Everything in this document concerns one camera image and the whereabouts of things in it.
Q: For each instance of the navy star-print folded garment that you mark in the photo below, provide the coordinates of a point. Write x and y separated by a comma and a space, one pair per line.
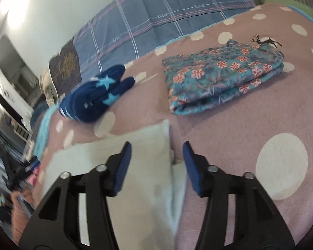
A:
94, 99

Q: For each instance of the dark teal fuzzy blanket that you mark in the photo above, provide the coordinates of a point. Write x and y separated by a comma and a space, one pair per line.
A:
39, 110

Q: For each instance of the floral folded garment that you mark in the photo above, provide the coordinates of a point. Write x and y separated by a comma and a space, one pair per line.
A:
219, 80

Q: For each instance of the dark tree-print cloth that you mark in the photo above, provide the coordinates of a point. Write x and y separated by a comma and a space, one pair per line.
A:
65, 67

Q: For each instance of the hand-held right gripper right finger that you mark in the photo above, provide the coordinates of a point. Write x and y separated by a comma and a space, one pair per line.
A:
192, 169

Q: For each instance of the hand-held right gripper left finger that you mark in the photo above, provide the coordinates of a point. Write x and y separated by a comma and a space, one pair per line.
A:
122, 167

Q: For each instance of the pile of beige clothes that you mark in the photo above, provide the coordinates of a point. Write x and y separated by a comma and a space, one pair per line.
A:
49, 89

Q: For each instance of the blue plaid sheet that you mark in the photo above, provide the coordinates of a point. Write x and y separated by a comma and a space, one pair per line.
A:
159, 13

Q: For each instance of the pale green t-shirt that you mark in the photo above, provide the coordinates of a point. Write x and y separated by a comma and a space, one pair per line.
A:
146, 187

